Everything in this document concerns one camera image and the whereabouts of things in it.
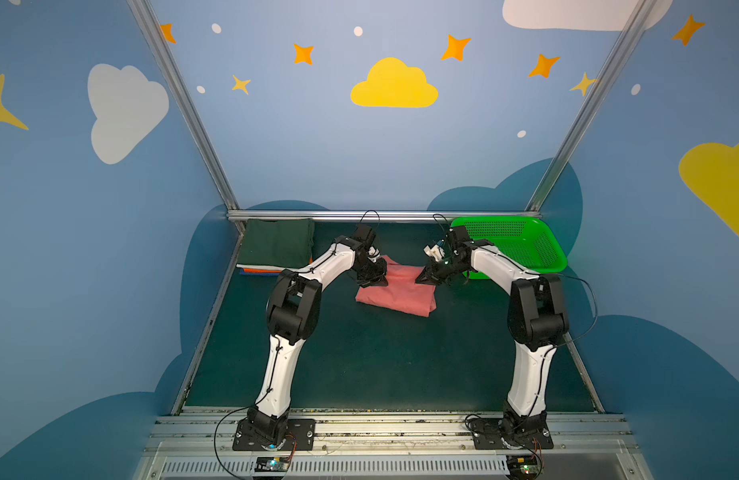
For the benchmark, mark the folded orange t-shirt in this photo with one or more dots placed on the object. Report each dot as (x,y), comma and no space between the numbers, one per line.
(250,270)

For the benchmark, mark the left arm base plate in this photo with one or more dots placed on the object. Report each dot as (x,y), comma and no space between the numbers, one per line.
(299,432)

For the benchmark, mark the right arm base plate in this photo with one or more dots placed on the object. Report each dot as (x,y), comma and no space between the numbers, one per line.
(489,435)

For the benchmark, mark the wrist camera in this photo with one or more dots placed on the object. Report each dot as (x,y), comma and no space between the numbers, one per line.
(374,251)
(435,252)

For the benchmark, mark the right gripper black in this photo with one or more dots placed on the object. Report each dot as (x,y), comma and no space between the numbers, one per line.
(435,271)

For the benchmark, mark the pink red t-shirt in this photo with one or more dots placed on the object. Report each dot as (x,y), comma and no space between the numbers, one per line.
(402,293)

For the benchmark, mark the rear aluminium frame bar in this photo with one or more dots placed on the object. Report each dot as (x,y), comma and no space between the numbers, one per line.
(357,215)

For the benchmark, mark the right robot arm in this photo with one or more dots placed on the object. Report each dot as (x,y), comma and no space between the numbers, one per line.
(536,318)

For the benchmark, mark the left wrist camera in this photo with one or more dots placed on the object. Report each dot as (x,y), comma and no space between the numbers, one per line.
(374,251)

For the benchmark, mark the aluminium frame post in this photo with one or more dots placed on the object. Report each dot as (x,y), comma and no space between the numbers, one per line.
(160,47)
(625,45)

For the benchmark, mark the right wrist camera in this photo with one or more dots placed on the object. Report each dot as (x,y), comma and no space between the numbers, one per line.
(435,252)

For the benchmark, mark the left aluminium frame post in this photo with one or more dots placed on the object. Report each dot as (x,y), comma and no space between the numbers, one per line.
(160,47)

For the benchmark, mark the left controller board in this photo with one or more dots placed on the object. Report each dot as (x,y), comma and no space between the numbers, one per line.
(272,465)

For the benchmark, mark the right aluminium frame post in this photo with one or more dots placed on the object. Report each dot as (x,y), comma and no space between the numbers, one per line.
(625,45)

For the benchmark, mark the folded white t-shirt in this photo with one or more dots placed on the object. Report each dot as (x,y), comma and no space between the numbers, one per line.
(261,267)

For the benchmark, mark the controller board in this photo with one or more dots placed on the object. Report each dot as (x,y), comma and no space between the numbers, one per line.
(523,467)
(272,465)

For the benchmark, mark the folded blue t-shirt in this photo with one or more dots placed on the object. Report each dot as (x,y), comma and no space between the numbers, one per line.
(258,272)

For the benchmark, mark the aluminium front rail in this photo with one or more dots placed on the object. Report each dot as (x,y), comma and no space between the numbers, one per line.
(390,445)

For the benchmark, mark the green plastic basket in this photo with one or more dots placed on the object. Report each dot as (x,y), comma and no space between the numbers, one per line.
(527,241)

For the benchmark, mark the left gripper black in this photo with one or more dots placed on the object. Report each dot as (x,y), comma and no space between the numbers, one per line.
(372,274)

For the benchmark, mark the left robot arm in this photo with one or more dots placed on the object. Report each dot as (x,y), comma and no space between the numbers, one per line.
(292,316)

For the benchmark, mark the right controller board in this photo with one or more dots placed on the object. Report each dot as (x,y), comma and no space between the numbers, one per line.
(523,467)

